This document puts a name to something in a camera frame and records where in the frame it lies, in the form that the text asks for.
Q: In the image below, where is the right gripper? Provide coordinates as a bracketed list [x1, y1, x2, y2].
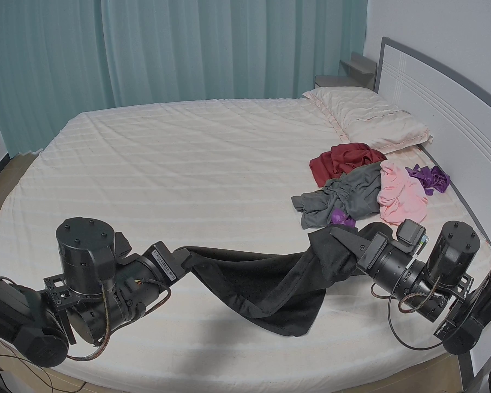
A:
[330, 226, 448, 322]

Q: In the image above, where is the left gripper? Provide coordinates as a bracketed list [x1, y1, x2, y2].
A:
[108, 242, 192, 326]

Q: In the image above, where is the black T-shirt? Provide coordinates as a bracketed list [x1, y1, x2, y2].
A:
[186, 224, 369, 338]

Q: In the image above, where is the bed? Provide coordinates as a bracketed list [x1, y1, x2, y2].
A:
[0, 36, 491, 388]

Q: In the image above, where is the purple satin garment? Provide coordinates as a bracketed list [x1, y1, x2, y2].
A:
[329, 208, 356, 227]
[406, 164, 451, 197]

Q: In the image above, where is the grey garment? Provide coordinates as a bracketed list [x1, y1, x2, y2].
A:
[291, 163, 383, 229]

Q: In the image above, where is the pink garment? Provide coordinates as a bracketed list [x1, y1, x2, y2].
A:
[377, 160, 429, 225]

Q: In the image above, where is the dark red garment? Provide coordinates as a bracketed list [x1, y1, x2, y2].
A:
[310, 144, 387, 187]

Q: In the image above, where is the cream pillow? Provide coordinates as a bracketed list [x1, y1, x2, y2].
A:
[302, 86, 433, 154]

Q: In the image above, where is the grey bedside table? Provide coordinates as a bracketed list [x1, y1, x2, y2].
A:
[314, 52, 378, 94]

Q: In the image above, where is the blue-green curtain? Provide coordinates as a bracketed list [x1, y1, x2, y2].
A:
[0, 0, 115, 159]
[102, 0, 369, 107]

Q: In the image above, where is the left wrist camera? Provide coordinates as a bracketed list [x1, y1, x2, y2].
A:
[114, 231, 135, 261]

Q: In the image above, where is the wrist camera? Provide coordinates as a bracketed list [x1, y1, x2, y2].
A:
[114, 231, 135, 261]
[396, 219, 427, 257]

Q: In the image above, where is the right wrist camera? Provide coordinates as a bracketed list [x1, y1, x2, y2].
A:
[396, 219, 427, 257]

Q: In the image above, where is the black cable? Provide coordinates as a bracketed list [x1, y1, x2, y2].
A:
[67, 281, 113, 362]
[370, 285, 448, 350]

